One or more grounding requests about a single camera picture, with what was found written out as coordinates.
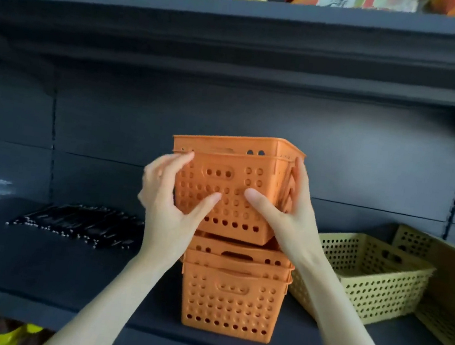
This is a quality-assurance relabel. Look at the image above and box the person's left hand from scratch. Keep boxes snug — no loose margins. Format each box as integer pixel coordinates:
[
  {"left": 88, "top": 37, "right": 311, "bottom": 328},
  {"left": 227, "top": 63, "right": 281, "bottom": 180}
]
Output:
[{"left": 129, "top": 146, "right": 228, "bottom": 271}]

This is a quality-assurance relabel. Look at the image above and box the person's right hand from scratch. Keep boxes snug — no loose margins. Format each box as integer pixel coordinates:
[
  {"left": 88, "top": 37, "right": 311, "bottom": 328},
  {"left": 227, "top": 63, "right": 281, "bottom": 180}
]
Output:
[{"left": 235, "top": 150, "right": 340, "bottom": 273}]

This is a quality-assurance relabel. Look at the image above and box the orange perforated plastic basket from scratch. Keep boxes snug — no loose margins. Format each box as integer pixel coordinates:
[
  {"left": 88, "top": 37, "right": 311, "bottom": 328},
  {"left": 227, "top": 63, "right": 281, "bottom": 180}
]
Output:
[
  {"left": 172, "top": 256, "right": 294, "bottom": 345},
  {"left": 183, "top": 229, "right": 298, "bottom": 285},
  {"left": 160, "top": 124, "right": 308, "bottom": 251}
]

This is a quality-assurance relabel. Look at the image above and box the person's left forearm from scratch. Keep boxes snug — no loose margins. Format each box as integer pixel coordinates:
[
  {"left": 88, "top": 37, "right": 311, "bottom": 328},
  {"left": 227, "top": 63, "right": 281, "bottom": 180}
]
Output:
[{"left": 38, "top": 238, "right": 177, "bottom": 345}]

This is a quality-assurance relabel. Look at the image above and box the person's right forearm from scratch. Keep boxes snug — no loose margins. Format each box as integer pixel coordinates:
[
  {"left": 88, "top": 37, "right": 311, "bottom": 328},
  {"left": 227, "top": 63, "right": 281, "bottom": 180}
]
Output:
[{"left": 283, "top": 250, "right": 426, "bottom": 345}]

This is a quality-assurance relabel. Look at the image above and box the pile of black pens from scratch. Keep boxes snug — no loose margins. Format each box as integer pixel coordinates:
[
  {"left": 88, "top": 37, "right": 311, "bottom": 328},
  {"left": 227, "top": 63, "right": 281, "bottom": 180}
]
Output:
[{"left": 4, "top": 193, "right": 148, "bottom": 256}]

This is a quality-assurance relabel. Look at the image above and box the yellow-green perforated plastic basket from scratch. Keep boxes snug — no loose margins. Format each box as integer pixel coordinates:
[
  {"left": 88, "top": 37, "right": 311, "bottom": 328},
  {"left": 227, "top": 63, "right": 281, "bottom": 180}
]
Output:
[
  {"left": 285, "top": 225, "right": 440, "bottom": 334},
  {"left": 379, "top": 223, "right": 455, "bottom": 345}
]

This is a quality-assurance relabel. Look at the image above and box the dark grey metal shelf unit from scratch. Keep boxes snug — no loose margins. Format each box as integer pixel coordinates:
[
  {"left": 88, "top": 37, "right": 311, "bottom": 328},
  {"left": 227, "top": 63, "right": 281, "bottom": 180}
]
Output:
[{"left": 0, "top": 0, "right": 455, "bottom": 345}]

